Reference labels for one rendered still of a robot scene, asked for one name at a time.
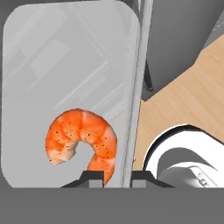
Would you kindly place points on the orange shrimp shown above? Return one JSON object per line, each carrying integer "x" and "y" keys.
{"x": 87, "y": 131}

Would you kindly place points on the dark grey appliance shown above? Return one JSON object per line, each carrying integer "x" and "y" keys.
{"x": 178, "y": 38}

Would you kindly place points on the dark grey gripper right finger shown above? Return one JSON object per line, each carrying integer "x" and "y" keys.
{"x": 141, "y": 175}

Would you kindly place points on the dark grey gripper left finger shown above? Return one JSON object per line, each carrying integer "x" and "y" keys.
{"x": 92, "y": 175}

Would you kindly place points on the white and black round object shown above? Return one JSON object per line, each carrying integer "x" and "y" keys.
{"x": 186, "y": 145}

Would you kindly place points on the clear plastic meat container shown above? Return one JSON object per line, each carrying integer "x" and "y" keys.
{"x": 58, "y": 64}

